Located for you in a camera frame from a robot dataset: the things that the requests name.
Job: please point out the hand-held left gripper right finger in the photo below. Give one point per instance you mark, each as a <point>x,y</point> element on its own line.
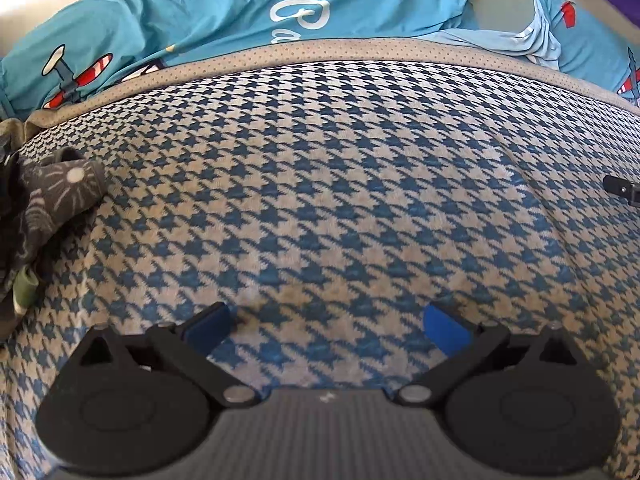
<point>445,330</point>

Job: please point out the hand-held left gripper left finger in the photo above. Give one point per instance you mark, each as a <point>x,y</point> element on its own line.
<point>210,330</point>

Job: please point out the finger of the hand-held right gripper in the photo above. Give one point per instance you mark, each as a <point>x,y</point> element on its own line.
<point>622,189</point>

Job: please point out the light blue cloth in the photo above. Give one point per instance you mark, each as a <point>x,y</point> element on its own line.
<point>520,45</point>

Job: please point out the blue beige houndstooth blanket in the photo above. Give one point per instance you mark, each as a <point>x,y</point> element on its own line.
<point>325,185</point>

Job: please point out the grey patterned garment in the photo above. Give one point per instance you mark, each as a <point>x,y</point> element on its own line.
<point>55,195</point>

